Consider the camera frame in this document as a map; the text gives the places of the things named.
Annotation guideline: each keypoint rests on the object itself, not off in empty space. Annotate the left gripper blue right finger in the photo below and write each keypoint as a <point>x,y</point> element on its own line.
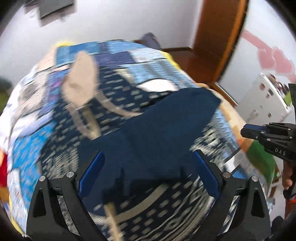
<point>209,173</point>

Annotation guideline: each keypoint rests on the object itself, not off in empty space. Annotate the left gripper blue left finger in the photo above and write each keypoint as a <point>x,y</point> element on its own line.
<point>88,172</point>

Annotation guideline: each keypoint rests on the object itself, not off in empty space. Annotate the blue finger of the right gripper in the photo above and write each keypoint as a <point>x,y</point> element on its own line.
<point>248,128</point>
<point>254,136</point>

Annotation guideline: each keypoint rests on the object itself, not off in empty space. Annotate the navy patterned hooded garment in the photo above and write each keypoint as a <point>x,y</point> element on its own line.
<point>146,118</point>

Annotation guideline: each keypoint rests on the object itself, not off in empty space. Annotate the person's right hand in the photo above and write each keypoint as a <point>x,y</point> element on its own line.
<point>286,175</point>

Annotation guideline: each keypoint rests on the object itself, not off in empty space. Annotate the white appliance with stickers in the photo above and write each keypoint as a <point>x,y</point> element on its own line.
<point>268,100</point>

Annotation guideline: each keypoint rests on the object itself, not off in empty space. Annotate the blue patchwork bedspread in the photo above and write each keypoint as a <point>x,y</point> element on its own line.
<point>27,122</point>

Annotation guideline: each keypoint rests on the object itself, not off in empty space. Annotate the red plush toy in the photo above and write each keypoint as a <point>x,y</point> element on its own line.
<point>3,169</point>

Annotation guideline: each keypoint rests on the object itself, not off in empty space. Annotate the brown wooden door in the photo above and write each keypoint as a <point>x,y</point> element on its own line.
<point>218,30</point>

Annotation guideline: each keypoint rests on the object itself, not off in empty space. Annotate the yellow headboard cushion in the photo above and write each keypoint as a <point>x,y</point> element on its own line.
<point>63,43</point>

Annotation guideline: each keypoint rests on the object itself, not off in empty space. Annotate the small black wall monitor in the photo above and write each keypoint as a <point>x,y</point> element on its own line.
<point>46,7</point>

